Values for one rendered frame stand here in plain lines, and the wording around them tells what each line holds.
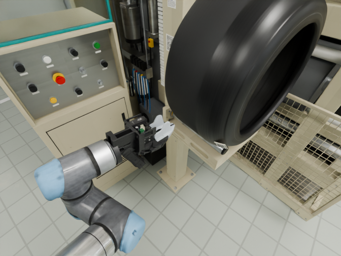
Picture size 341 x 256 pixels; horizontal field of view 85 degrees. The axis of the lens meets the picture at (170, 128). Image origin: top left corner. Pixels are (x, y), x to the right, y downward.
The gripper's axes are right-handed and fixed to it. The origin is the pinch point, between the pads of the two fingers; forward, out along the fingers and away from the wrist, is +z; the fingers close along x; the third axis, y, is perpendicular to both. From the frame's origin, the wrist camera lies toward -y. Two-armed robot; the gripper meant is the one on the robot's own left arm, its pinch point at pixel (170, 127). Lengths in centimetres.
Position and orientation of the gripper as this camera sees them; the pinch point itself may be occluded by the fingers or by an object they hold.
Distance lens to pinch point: 57.8
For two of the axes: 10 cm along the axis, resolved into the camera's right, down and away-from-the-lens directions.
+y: 0.9, -7.5, -6.6
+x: -6.5, -5.5, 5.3
